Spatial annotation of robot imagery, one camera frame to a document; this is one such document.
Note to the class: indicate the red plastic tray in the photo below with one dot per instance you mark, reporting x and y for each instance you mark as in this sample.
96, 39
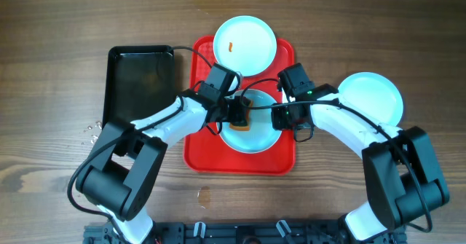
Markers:
207, 153

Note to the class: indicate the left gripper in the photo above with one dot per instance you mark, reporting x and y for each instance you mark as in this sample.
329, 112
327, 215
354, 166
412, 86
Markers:
237, 115

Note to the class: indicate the white plate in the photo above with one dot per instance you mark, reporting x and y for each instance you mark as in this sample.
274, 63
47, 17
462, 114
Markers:
375, 95
260, 137
254, 45

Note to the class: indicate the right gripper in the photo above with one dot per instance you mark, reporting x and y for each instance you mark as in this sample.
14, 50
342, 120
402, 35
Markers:
279, 122

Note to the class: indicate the black rectangular water basin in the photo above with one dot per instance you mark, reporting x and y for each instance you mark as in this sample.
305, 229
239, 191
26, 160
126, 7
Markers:
140, 81

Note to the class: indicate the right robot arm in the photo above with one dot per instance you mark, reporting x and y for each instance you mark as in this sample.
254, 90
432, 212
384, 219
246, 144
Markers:
403, 177

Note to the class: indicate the white plate top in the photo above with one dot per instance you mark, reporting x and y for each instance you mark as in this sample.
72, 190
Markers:
254, 45

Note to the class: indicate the orange green sponge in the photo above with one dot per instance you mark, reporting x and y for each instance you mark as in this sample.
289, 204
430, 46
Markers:
239, 113

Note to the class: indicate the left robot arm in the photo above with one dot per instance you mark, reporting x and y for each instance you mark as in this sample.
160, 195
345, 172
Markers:
121, 169

